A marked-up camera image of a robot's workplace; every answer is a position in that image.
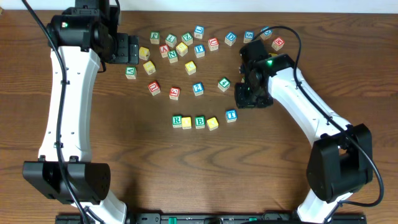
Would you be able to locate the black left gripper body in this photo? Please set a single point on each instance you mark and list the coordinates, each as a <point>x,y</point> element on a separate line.
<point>132,49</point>

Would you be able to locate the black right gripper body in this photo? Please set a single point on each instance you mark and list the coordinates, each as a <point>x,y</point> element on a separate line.
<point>250,96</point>

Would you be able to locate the blue T block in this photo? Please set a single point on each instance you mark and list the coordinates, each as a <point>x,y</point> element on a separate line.
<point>231,116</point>

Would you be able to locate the yellow O block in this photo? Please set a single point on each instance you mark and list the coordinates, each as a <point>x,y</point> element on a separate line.
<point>212,123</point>
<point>186,123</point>

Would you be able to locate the green B block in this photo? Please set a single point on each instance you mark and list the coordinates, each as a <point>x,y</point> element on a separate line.
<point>199,122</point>

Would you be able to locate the green R block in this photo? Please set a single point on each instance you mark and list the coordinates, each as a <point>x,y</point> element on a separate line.
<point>177,121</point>

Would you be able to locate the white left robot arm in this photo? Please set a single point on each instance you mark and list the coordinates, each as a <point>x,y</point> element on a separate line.
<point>84,39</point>

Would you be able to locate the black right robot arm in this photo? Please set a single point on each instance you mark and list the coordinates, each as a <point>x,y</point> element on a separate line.
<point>339,161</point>

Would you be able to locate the yellow K block left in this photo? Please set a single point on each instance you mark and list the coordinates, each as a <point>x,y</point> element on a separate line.
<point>144,53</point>

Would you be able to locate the green V block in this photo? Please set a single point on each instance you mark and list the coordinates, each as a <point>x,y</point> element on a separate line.
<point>131,73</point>

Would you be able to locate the green block far top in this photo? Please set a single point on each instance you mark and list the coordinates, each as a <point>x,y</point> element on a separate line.
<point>155,38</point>

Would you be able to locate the yellow S block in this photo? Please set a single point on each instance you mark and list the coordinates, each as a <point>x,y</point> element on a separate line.
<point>149,67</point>

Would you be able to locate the green 4 block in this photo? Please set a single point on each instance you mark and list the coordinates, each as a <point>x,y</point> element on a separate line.
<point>224,84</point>

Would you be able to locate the red A block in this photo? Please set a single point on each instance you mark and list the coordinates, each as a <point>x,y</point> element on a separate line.
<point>164,50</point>

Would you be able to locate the green L block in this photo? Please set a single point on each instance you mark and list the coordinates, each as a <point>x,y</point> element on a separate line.
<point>171,40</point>

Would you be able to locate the green N block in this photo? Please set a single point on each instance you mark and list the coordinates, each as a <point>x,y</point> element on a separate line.
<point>172,56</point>

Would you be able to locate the red U block lower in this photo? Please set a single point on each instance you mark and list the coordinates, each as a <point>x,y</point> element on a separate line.
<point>154,88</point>

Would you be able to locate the red u block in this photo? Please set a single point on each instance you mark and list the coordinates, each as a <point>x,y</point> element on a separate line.
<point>213,44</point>
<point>154,88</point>

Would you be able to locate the red M block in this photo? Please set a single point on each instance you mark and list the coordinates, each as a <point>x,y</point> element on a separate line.
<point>277,43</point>

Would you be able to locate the yellow block near Z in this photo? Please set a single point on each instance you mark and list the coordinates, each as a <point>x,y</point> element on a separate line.
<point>182,49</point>

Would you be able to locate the blue 2 block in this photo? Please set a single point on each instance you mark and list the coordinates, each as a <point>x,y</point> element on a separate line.
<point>198,89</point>

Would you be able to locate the blue 5 block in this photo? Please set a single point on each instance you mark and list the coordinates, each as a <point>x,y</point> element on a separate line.
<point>248,36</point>

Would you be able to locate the blue Q block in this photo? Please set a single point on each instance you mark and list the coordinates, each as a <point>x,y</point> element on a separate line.
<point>266,33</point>

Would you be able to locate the blue D block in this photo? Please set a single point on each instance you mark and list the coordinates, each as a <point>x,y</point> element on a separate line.
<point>230,38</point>

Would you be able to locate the green Z block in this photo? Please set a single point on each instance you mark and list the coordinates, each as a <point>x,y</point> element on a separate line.
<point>187,38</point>

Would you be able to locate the red U block upper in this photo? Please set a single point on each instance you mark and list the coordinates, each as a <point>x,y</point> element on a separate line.
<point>213,44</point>

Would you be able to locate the red E block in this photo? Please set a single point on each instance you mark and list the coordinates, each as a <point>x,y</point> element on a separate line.
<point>174,93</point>

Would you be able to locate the yellow C block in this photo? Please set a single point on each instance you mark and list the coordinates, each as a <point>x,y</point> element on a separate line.
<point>190,68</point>

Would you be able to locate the blue P block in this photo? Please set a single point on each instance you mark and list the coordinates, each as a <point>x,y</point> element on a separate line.
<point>199,51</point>

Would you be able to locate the blue block top row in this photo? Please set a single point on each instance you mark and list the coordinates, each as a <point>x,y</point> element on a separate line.
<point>199,32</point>

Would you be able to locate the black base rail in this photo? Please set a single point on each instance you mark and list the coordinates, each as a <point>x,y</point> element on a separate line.
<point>269,217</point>

